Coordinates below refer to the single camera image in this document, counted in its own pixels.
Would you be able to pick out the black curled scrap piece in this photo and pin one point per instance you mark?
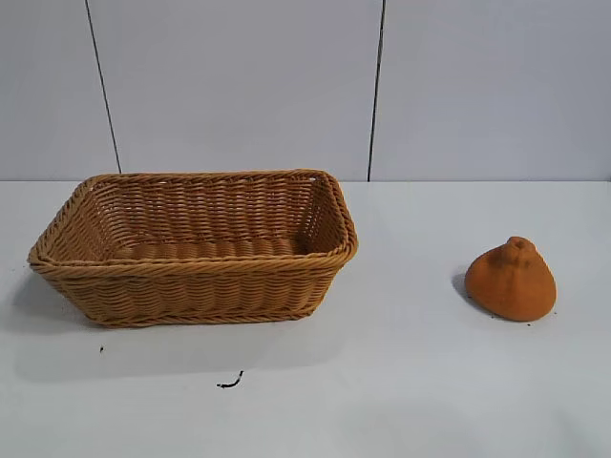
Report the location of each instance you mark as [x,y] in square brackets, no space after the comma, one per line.
[231,383]

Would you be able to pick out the orange fruit with stem knob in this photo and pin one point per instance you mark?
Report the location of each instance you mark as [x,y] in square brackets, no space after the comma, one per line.
[511,286]

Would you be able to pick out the woven wicker rectangular basket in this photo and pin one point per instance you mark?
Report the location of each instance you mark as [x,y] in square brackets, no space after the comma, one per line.
[191,291]

